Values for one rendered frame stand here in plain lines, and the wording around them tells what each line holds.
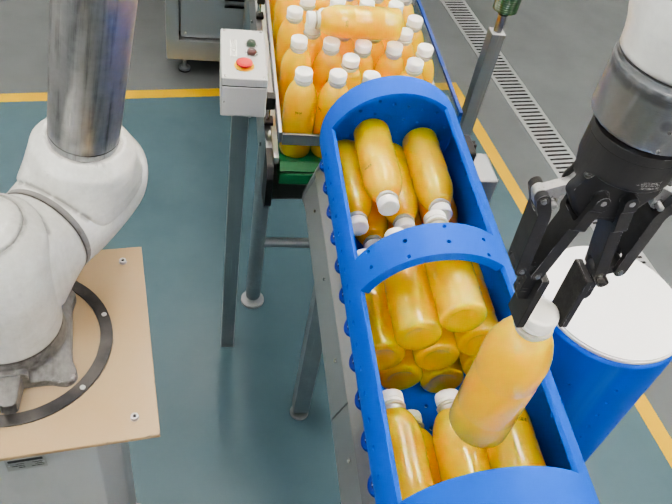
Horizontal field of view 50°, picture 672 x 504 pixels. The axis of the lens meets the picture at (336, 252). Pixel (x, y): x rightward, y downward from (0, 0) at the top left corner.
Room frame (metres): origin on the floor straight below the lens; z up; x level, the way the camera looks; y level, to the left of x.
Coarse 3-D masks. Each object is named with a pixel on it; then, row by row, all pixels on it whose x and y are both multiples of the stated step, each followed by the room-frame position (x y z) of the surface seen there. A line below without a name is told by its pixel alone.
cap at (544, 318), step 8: (544, 304) 0.49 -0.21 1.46; (552, 304) 0.49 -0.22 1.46; (536, 312) 0.47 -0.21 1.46; (544, 312) 0.48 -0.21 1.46; (552, 312) 0.48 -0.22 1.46; (528, 320) 0.46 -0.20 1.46; (536, 320) 0.46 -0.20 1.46; (544, 320) 0.47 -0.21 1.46; (552, 320) 0.47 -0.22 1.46; (528, 328) 0.46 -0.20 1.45; (536, 328) 0.46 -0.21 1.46; (544, 328) 0.46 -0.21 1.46; (552, 328) 0.46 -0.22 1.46
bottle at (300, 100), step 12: (300, 84) 1.32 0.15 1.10; (312, 84) 1.34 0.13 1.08; (288, 96) 1.32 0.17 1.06; (300, 96) 1.31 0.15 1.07; (312, 96) 1.32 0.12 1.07; (288, 108) 1.31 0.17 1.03; (300, 108) 1.30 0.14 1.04; (312, 108) 1.32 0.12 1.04; (288, 120) 1.31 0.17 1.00; (300, 120) 1.30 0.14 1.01; (312, 120) 1.32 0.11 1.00; (288, 132) 1.30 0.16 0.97; (300, 132) 1.30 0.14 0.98; (288, 156) 1.30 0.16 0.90; (300, 156) 1.31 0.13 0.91
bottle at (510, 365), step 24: (504, 336) 0.47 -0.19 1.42; (528, 336) 0.46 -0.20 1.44; (552, 336) 0.48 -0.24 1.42; (480, 360) 0.47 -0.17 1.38; (504, 360) 0.45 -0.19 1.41; (528, 360) 0.45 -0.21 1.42; (480, 384) 0.45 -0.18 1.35; (504, 384) 0.44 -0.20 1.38; (528, 384) 0.44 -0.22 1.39; (456, 408) 0.47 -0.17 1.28; (480, 408) 0.45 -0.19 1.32; (504, 408) 0.44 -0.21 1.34; (456, 432) 0.45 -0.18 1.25; (480, 432) 0.44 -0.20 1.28; (504, 432) 0.45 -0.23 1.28
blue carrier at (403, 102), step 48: (384, 96) 1.14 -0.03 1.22; (432, 96) 1.18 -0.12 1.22; (336, 144) 1.08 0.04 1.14; (336, 192) 0.97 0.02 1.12; (480, 192) 0.96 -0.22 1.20; (336, 240) 0.89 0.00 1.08; (384, 240) 0.80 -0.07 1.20; (432, 240) 0.79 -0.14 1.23; (480, 240) 0.81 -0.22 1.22; (384, 432) 0.50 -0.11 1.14; (432, 432) 0.63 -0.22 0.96; (384, 480) 0.44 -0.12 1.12; (480, 480) 0.41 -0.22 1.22; (528, 480) 0.42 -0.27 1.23; (576, 480) 0.45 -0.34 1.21
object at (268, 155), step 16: (256, 0) 2.00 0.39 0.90; (272, 112) 1.46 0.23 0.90; (272, 128) 1.40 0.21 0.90; (272, 144) 1.34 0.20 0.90; (272, 160) 1.28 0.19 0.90; (256, 176) 1.57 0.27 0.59; (272, 176) 1.25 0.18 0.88; (256, 192) 1.56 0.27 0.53; (272, 192) 1.39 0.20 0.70; (288, 192) 1.40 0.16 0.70; (256, 208) 1.56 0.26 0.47; (256, 224) 1.56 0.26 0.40; (256, 240) 1.56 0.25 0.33; (272, 240) 1.59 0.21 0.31; (288, 240) 1.60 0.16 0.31; (304, 240) 1.62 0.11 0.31; (256, 256) 1.56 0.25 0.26; (256, 272) 1.56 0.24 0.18; (256, 288) 1.56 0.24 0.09; (256, 304) 1.56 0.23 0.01
